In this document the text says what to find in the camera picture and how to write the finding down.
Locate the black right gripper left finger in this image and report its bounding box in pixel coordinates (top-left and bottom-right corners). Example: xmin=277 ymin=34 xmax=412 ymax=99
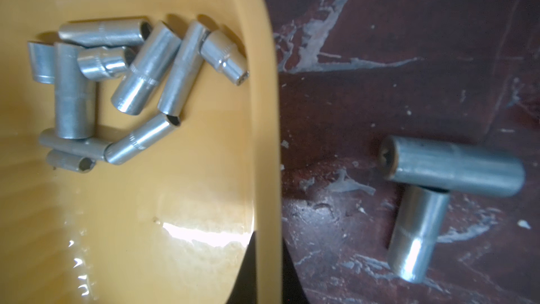
xmin=226 ymin=232 xmax=257 ymax=304

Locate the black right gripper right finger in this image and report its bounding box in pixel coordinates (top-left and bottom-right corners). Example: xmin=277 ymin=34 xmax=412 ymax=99
xmin=282 ymin=239 xmax=309 ymax=304

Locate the yellow plastic storage tray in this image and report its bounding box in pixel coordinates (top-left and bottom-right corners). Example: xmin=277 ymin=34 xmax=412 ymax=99
xmin=1 ymin=0 xmax=282 ymax=303

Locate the silver socket pile in tray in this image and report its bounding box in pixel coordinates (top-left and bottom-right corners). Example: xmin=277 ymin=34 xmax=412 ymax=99
xmin=28 ymin=18 xmax=249 ymax=173

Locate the long thin silver socket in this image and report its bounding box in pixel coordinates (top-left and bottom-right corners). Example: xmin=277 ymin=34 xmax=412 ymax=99
xmin=388 ymin=185 xmax=450 ymax=284

